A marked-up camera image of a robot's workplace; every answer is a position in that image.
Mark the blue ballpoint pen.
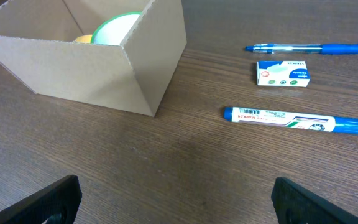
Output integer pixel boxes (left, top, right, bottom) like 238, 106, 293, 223
244, 44, 358, 55

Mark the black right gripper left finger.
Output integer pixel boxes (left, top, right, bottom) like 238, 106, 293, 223
0, 175, 82, 224

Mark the white blue staples box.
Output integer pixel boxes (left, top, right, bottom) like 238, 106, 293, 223
256, 61, 311, 87

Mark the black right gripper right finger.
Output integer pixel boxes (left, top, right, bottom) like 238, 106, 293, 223
271, 177, 358, 224

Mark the green tape roll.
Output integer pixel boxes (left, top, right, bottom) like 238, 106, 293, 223
90, 12, 141, 46

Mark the brown cardboard box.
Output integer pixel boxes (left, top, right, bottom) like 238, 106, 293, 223
0, 0, 187, 116

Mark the yellow spiral notepad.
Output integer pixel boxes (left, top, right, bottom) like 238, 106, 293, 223
74, 34, 93, 44

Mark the blue white board marker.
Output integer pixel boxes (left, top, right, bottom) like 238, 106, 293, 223
223, 107, 358, 134

